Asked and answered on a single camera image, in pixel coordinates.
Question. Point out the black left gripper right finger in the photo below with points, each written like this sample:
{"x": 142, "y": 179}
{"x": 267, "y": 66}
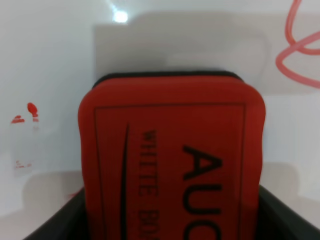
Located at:
{"x": 277, "y": 221}

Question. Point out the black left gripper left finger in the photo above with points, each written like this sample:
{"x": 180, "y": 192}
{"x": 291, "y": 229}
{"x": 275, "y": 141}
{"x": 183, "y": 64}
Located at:
{"x": 69, "y": 223}

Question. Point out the red whiteboard eraser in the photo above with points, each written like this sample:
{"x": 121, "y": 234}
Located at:
{"x": 172, "y": 157}

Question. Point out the white whiteboard with grey frame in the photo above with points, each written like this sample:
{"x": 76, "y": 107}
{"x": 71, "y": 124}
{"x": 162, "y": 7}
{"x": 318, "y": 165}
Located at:
{"x": 53, "y": 51}

